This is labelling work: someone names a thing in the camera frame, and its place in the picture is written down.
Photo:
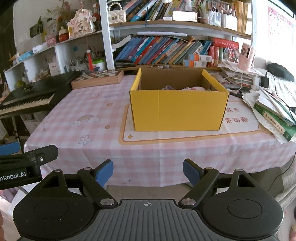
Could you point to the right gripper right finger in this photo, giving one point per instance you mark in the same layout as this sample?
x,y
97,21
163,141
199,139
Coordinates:
x,y
203,181

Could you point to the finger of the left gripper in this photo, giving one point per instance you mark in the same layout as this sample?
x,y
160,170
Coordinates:
x,y
10,148

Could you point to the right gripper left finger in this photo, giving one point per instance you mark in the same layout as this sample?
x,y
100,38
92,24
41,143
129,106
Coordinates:
x,y
93,181

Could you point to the pink plush pig toy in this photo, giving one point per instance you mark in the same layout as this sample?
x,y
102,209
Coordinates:
x,y
196,88

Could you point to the grey plush mouse toy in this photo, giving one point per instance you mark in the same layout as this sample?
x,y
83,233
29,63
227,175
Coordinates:
x,y
168,87

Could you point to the pink checkered tablecloth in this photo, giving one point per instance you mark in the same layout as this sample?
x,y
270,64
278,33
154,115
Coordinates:
x,y
91,125

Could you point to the black Yamaha keyboard piano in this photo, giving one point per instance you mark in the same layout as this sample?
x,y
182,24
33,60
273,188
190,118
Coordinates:
x,y
39,96

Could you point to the yellow cardboard box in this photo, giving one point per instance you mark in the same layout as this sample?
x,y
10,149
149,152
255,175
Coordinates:
x,y
154,109

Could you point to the green thick dictionary book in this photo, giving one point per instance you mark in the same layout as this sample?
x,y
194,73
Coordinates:
x,y
288,131

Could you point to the wooden chess board box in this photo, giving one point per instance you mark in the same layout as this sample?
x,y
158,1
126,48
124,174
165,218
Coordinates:
x,y
106,77

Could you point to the white pen holder cup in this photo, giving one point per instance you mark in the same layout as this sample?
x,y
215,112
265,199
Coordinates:
x,y
80,67

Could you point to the green lid white jar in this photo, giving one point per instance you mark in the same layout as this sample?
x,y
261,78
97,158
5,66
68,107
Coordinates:
x,y
99,65

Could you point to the black charger plug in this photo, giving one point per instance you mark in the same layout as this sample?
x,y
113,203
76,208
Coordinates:
x,y
264,82

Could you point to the red white ornament stick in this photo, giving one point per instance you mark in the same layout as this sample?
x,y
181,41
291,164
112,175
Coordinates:
x,y
89,57

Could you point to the black stapler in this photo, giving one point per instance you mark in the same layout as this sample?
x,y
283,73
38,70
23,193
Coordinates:
x,y
123,64

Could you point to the orange white small box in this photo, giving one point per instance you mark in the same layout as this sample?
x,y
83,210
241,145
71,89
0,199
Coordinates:
x,y
202,58

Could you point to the pink phone holder box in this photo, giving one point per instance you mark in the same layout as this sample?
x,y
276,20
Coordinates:
x,y
246,57

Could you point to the black computer mouse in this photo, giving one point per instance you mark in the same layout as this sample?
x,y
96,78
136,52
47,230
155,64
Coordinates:
x,y
279,71

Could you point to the pink floral fabric doll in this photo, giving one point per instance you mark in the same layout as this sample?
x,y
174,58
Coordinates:
x,y
82,23

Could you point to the white wooden bookshelf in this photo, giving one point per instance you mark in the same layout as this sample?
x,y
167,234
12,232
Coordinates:
x,y
155,33

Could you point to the white quilted handbag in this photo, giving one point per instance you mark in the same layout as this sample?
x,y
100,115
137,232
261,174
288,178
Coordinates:
x,y
116,14

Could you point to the keyboard stand black frame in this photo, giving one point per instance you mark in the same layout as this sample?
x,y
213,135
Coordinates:
x,y
20,131

